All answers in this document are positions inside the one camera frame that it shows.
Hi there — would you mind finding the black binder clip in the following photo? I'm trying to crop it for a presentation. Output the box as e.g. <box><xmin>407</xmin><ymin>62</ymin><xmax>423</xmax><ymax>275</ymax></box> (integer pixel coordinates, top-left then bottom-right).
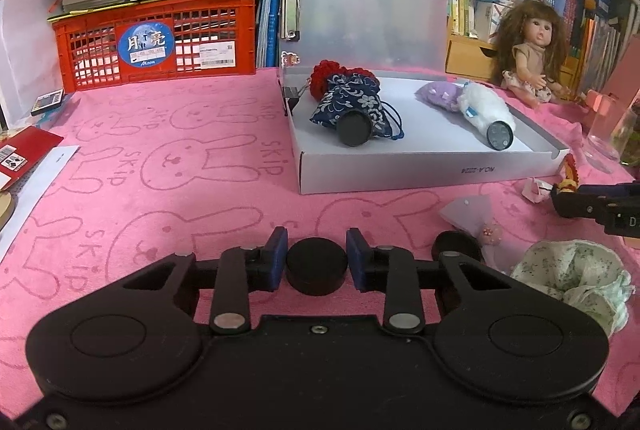
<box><xmin>282</xmin><ymin>83</ymin><xmax>309</xmax><ymax>116</ymax></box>

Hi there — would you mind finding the long-haired doll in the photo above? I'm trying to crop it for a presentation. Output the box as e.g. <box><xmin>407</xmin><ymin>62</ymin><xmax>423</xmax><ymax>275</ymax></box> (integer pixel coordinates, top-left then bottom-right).
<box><xmin>492</xmin><ymin>0</ymin><xmax>574</xmax><ymax>104</ymax></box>

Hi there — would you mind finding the green floral fabric pouch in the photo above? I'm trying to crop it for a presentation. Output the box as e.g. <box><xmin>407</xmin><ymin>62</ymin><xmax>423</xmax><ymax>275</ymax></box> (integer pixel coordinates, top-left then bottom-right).
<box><xmin>510</xmin><ymin>239</ymin><xmax>632</xmax><ymax>336</ymax></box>

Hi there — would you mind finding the red envelope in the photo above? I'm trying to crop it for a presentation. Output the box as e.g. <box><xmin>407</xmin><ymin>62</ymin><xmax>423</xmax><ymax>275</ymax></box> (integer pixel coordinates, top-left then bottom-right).
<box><xmin>0</xmin><ymin>126</ymin><xmax>65</xmax><ymax>191</ymax></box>

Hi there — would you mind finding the pink bunny print towel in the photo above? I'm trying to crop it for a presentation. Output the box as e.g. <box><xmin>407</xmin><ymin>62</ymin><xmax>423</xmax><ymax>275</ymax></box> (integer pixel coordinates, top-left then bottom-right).
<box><xmin>0</xmin><ymin>60</ymin><xmax>640</xmax><ymax>411</ymax></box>

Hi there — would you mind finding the round wooden board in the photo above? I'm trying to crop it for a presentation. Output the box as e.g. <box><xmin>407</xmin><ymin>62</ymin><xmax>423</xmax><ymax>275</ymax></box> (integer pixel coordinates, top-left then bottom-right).
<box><xmin>0</xmin><ymin>190</ymin><xmax>17</xmax><ymax>232</ymax></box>

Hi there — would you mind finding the white fluffy scrunchie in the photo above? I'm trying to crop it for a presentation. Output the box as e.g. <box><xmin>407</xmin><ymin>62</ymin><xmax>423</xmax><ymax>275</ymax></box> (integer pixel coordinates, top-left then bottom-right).
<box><xmin>457</xmin><ymin>81</ymin><xmax>516</xmax><ymax>146</ymax></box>

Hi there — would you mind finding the wooden desk organizer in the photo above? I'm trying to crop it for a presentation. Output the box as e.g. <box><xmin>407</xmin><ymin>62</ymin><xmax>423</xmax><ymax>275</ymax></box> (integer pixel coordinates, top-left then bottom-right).
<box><xmin>444</xmin><ymin>34</ymin><xmax>502</xmax><ymax>82</ymax></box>

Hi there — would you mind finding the pink paper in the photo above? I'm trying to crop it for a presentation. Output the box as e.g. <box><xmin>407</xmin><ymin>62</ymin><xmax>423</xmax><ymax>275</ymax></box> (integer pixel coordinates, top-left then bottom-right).
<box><xmin>522</xmin><ymin>177</ymin><xmax>552</xmax><ymax>201</ymax></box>

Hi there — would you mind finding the red yellow crochet hair tie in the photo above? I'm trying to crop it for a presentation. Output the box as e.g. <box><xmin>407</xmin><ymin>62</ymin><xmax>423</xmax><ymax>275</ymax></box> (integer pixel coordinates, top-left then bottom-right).
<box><xmin>559</xmin><ymin>155</ymin><xmax>582</xmax><ymax>192</ymax></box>

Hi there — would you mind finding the blue floral pouch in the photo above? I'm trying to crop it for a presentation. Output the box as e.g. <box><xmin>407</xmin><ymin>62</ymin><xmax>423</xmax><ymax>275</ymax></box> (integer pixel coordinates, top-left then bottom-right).
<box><xmin>308</xmin><ymin>74</ymin><xmax>404</xmax><ymax>142</ymax></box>

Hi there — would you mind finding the purple fluffy scrunchie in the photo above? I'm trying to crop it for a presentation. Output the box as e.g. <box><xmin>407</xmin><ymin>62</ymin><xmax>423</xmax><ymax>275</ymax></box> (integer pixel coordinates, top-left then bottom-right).
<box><xmin>414</xmin><ymin>80</ymin><xmax>464</xmax><ymax>112</ymax></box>

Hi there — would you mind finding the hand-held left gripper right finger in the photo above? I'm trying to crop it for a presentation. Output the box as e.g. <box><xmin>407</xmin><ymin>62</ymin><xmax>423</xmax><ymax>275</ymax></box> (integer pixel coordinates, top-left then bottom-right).
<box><xmin>346</xmin><ymin>227</ymin><xmax>516</xmax><ymax>335</ymax></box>

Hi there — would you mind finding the sheer pink organza pouch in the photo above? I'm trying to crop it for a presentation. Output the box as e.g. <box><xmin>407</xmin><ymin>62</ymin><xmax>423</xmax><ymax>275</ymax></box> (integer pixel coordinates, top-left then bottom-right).
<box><xmin>438</xmin><ymin>195</ymin><xmax>502</xmax><ymax>247</ymax></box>

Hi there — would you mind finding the pink wooden stand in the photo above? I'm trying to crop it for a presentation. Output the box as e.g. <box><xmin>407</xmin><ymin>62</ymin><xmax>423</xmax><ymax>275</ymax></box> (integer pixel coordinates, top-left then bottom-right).
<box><xmin>582</xmin><ymin>60</ymin><xmax>640</xmax><ymax>117</ymax></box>

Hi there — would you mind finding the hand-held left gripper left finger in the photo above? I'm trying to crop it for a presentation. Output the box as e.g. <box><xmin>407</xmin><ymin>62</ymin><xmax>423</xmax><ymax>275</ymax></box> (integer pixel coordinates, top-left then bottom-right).
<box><xmin>122</xmin><ymin>226</ymin><xmax>290</xmax><ymax>335</ymax></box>

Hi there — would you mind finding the row of upright books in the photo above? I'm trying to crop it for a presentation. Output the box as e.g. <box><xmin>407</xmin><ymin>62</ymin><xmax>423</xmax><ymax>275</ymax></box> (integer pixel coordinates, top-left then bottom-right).
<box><xmin>440</xmin><ymin>0</ymin><xmax>632</xmax><ymax>96</ymax></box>

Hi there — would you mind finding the black round disc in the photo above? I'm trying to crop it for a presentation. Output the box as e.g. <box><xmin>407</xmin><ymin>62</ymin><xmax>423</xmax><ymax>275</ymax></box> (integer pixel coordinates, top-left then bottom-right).
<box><xmin>487</xmin><ymin>121</ymin><xmax>515</xmax><ymax>151</ymax></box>
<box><xmin>432</xmin><ymin>232</ymin><xmax>484</xmax><ymax>264</ymax></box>
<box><xmin>337</xmin><ymin>109</ymin><xmax>374</xmax><ymax>146</ymax></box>
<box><xmin>285</xmin><ymin>236</ymin><xmax>349</xmax><ymax>296</ymax></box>

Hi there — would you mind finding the red plastic crate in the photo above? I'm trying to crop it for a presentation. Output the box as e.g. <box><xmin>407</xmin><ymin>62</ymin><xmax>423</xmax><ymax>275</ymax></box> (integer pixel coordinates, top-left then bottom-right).
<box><xmin>52</xmin><ymin>0</ymin><xmax>261</xmax><ymax>94</ymax></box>

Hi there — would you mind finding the translucent clipboard case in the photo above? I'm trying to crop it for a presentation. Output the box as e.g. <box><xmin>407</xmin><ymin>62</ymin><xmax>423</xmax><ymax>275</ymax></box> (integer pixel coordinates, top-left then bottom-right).
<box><xmin>280</xmin><ymin>0</ymin><xmax>449</xmax><ymax>74</ymax></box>

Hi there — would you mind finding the glass mug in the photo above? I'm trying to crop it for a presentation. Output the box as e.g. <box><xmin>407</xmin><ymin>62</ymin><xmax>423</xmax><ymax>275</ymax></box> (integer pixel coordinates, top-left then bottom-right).
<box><xmin>582</xmin><ymin>95</ymin><xmax>640</xmax><ymax>174</ymax></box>

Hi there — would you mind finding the white shallow cardboard box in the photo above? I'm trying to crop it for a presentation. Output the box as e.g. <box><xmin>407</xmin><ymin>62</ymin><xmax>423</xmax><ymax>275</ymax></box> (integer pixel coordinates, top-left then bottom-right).
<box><xmin>277</xmin><ymin>70</ymin><xmax>571</xmax><ymax>195</ymax></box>

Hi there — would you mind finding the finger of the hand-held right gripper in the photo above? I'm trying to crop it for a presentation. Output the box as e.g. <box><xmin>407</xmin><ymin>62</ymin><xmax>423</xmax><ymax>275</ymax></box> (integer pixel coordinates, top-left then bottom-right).
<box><xmin>551</xmin><ymin>184</ymin><xmax>614</xmax><ymax>218</ymax></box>

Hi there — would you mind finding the red crochet scrunchie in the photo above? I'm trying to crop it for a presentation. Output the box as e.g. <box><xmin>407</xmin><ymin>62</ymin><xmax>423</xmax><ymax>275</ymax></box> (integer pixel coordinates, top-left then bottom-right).
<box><xmin>309</xmin><ymin>59</ymin><xmax>381</xmax><ymax>99</ymax></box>

